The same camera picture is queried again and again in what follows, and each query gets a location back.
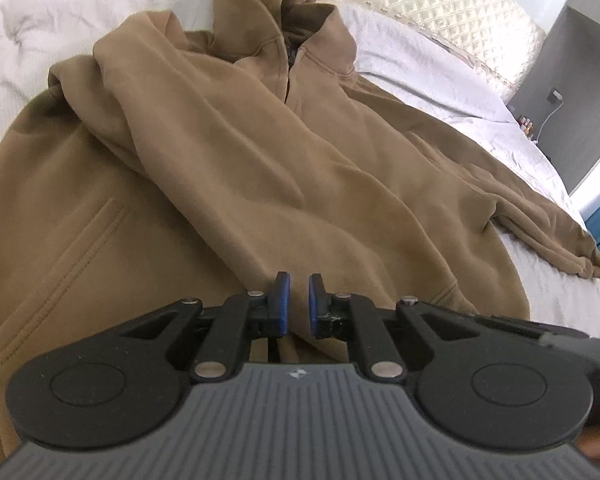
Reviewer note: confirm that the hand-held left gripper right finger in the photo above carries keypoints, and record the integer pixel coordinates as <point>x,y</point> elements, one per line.
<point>314,310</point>

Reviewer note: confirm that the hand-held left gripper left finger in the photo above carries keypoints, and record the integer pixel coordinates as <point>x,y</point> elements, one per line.
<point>281,305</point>

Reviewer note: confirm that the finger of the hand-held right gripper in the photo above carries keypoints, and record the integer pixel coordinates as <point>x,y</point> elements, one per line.
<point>515,326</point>

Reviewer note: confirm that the brown hoodie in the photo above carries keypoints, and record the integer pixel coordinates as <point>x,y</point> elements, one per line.
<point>230,160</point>

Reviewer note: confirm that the cluster of small bottles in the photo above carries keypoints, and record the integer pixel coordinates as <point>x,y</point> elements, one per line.
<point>526,124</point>

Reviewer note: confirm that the white bed sheet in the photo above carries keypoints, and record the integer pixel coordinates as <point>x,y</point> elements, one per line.
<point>430,75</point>

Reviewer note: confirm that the cream quilted headboard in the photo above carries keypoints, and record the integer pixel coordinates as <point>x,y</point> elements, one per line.
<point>455,5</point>

